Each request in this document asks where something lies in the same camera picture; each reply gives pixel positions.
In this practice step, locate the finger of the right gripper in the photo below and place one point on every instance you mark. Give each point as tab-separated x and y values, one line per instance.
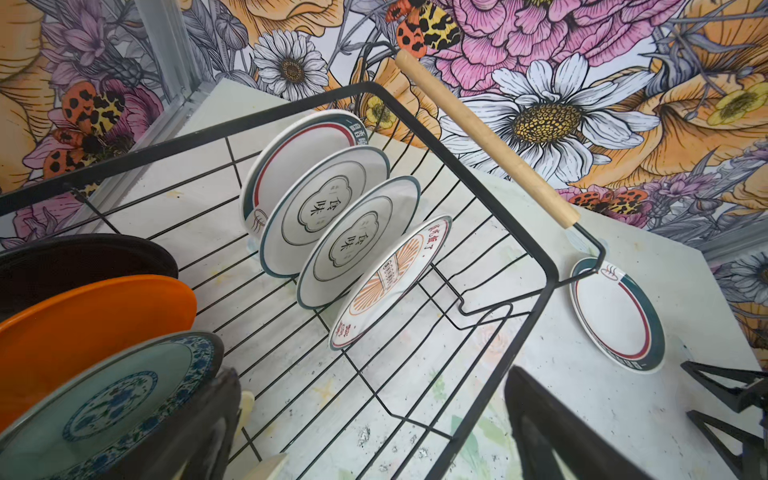
736	388
744	453

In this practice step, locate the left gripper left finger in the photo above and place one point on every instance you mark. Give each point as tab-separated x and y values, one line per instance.
194	442

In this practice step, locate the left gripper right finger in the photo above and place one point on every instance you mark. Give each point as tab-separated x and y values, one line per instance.
550	438

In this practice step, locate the white plate red green rim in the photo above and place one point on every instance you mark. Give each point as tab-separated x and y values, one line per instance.
617	315

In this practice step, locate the black wire dish rack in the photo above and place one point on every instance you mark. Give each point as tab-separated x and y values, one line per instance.
412	398

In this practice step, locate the white plate orange sunburst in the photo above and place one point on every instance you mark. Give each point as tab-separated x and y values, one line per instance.
388	280

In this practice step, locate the teal patterned plate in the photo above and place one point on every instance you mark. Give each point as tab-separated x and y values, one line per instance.
98	417

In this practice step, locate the black plate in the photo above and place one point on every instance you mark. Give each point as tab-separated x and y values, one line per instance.
39	270

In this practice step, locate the white plate teal rim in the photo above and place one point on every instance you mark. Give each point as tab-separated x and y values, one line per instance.
354	240
313	202

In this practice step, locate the white plate red green band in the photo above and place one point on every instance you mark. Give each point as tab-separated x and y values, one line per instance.
290	155

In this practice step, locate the far wooden rack handle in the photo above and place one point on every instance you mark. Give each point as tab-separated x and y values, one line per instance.
525	176

